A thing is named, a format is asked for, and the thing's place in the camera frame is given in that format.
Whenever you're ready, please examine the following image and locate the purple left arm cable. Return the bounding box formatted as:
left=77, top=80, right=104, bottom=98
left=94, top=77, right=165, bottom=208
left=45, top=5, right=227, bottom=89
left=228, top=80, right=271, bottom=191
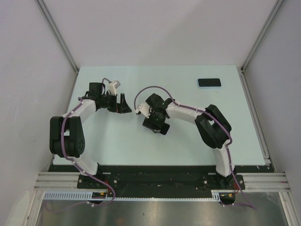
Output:
left=45, top=77, right=116, bottom=214

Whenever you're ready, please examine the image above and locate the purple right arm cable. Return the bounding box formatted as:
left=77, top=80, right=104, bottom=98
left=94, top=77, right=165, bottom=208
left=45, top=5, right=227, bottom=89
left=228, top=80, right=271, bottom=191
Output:
left=133, top=85, right=257, bottom=210

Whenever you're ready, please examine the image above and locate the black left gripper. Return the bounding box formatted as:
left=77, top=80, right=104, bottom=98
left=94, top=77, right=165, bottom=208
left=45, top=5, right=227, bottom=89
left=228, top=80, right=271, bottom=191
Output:
left=99, top=92, right=131, bottom=113

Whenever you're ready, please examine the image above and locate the aluminium corner frame post right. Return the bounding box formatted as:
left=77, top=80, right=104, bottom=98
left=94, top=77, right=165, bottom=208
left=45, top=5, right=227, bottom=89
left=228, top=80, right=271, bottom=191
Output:
left=240, top=0, right=286, bottom=73

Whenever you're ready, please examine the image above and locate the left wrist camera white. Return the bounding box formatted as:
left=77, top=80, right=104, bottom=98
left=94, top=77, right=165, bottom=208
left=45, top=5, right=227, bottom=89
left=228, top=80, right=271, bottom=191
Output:
left=109, top=81, right=120, bottom=92

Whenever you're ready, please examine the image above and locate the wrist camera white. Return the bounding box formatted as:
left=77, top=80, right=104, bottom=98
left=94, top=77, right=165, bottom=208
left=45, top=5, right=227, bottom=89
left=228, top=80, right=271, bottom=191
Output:
left=135, top=103, right=152, bottom=118
left=109, top=81, right=120, bottom=92

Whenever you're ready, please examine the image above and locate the aluminium front rail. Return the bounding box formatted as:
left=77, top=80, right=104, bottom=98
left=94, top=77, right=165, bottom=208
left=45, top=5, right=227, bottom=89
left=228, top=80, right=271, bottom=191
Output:
left=34, top=172, right=291, bottom=192

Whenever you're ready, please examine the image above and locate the black phone in blue case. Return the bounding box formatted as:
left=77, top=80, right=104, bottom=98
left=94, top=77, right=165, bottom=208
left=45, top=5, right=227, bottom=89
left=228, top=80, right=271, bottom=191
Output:
left=197, top=78, right=222, bottom=88

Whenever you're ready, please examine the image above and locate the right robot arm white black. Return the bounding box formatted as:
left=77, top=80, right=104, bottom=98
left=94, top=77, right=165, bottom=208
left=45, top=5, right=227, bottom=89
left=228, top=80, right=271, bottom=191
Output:
left=135, top=93, right=235, bottom=189

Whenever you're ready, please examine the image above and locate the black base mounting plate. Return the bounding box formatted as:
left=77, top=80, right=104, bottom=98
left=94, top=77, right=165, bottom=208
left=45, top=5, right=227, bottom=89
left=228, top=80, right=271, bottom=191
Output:
left=48, top=164, right=275, bottom=198

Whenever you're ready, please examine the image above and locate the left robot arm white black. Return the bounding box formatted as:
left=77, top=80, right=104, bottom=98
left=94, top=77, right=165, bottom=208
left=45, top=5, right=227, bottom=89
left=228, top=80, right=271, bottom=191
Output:
left=49, top=78, right=132, bottom=188

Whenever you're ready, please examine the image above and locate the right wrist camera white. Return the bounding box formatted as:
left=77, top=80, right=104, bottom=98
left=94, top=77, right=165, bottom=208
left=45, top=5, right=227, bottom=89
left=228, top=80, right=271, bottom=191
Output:
left=135, top=103, right=152, bottom=118

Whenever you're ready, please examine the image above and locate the aluminium corner frame post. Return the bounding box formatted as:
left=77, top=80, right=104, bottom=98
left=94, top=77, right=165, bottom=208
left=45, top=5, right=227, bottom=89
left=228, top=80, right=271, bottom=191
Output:
left=35, top=0, right=79, bottom=75
left=240, top=0, right=286, bottom=73

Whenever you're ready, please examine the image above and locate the aluminium corner frame post left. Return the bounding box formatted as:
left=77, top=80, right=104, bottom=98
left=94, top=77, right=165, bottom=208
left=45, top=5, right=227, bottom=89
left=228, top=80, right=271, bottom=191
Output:
left=35, top=0, right=79, bottom=75

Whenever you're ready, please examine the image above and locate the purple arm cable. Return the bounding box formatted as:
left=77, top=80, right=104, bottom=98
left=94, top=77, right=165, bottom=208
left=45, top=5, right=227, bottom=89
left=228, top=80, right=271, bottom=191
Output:
left=133, top=85, right=257, bottom=210
left=45, top=77, right=116, bottom=214

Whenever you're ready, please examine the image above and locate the white slotted cable duct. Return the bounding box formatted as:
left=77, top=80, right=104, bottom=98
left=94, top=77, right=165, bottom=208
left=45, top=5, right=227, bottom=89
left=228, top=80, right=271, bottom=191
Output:
left=44, top=191, right=236, bottom=202

